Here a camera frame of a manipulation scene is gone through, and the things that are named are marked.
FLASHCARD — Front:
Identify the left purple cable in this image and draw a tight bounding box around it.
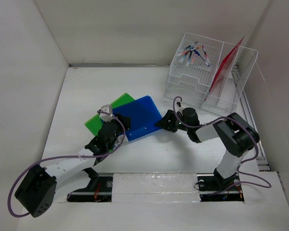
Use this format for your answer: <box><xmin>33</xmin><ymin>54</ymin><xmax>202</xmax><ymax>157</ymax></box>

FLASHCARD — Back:
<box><xmin>8</xmin><ymin>109</ymin><xmax>126</xmax><ymax>218</ymax></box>

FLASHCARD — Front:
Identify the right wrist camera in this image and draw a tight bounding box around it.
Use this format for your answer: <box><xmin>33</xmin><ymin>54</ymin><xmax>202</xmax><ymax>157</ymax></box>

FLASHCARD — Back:
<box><xmin>175</xmin><ymin>102</ymin><xmax>186</xmax><ymax>112</ymax></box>

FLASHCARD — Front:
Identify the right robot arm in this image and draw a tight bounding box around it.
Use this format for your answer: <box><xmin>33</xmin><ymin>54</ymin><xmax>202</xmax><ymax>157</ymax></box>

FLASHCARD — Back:
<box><xmin>155</xmin><ymin>107</ymin><xmax>260</xmax><ymax>190</ymax></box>

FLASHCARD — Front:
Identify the dark red gel pen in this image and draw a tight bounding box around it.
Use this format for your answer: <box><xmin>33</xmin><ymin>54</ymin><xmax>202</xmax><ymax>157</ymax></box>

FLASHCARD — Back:
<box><xmin>202</xmin><ymin>45</ymin><xmax>210</xmax><ymax>64</ymax></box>

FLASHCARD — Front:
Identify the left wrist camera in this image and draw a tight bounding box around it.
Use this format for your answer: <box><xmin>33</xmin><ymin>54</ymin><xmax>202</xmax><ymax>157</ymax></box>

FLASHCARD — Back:
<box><xmin>99</xmin><ymin>104</ymin><xmax>113</xmax><ymax>122</ymax></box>

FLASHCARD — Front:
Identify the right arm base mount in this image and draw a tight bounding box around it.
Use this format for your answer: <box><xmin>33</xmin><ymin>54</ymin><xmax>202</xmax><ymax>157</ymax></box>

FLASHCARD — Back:
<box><xmin>194</xmin><ymin>170</ymin><xmax>244</xmax><ymax>202</ymax></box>

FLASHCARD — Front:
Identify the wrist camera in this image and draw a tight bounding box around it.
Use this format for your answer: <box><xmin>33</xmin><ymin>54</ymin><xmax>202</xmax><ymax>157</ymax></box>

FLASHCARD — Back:
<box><xmin>175</xmin><ymin>102</ymin><xmax>186</xmax><ymax>112</ymax></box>
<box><xmin>99</xmin><ymin>104</ymin><xmax>113</xmax><ymax>122</ymax></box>

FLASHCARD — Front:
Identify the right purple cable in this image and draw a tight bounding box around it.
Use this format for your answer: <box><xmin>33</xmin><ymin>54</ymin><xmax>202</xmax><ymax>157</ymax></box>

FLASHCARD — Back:
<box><xmin>173</xmin><ymin>96</ymin><xmax>272</xmax><ymax>195</ymax></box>

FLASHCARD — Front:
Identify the aluminium rail right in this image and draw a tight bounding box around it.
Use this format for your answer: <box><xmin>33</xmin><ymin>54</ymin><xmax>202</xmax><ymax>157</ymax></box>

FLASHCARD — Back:
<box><xmin>239</xmin><ymin>91</ymin><xmax>271</xmax><ymax>172</ymax></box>

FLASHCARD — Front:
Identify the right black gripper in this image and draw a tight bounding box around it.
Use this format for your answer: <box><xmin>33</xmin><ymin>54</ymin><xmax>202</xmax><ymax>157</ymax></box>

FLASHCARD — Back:
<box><xmin>154</xmin><ymin>109</ymin><xmax>190</xmax><ymax>132</ymax></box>

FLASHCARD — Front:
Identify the blue cap gel pen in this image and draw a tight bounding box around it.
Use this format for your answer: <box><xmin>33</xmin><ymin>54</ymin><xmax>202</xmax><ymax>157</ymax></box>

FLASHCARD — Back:
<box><xmin>185</xmin><ymin>50</ymin><xmax>193</xmax><ymax>66</ymax></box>

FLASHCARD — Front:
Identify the orange red gel pen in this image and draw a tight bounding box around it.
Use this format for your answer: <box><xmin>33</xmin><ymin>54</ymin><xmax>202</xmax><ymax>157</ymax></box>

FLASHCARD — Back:
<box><xmin>177</xmin><ymin>46</ymin><xmax>202</xmax><ymax>56</ymax></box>

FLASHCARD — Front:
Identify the white foam front block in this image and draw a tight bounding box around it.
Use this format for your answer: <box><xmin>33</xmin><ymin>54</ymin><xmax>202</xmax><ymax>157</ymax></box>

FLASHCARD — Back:
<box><xmin>112</xmin><ymin>173</ymin><xmax>200</xmax><ymax>204</ymax></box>

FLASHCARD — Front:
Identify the white wire mesh organizer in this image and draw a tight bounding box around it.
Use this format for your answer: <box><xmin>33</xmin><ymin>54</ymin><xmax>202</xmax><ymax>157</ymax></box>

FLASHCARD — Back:
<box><xmin>164</xmin><ymin>33</ymin><xmax>258</xmax><ymax>116</ymax></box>

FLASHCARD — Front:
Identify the blue plastic folder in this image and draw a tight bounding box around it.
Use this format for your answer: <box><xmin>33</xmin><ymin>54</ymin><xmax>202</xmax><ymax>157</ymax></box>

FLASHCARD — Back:
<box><xmin>113</xmin><ymin>95</ymin><xmax>162</xmax><ymax>142</ymax></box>

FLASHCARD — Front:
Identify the red plastic folder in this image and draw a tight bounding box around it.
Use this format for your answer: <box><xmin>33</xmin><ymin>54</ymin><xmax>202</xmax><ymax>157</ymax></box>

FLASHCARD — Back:
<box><xmin>209</xmin><ymin>37</ymin><xmax>244</xmax><ymax>93</ymax></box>

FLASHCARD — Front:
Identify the green plastic folder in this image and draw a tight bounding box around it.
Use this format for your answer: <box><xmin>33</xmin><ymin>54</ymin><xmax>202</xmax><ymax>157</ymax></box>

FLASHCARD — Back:
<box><xmin>84</xmin><ymin>92</ymin><xmax>135</xmax><ymax>137</ymax></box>

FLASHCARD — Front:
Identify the dark blue clip pen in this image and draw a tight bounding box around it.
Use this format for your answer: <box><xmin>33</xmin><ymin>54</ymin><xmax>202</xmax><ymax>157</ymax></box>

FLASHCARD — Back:
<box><xmin>193</xmin><ymin>49</ymin><xmax>210</xmax><ymax>66</ymax></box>

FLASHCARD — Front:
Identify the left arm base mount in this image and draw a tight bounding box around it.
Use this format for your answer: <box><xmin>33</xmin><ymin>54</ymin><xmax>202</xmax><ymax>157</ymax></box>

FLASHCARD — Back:
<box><xmin>67</xmin><ymin>167</ymin><xmax>114</xmax><ymax>203</ymax></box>

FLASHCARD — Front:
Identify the purple cable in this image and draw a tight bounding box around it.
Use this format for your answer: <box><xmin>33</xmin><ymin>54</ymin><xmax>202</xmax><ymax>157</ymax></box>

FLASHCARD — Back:
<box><xmin>8</xmin><ymin>109</ymin><xmax>126</xmax><ymax>218</ymax></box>
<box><xmin>173</xmin><ymin>96</ymin><xmax>272</xmax><ymax>195</ymax></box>

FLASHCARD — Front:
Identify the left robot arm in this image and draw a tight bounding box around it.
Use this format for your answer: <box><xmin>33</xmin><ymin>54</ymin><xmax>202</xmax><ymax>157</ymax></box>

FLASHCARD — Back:
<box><xmin>8</xmin><ymin>113</ymin><xmax>131</xmax><ymax>218</ymax></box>

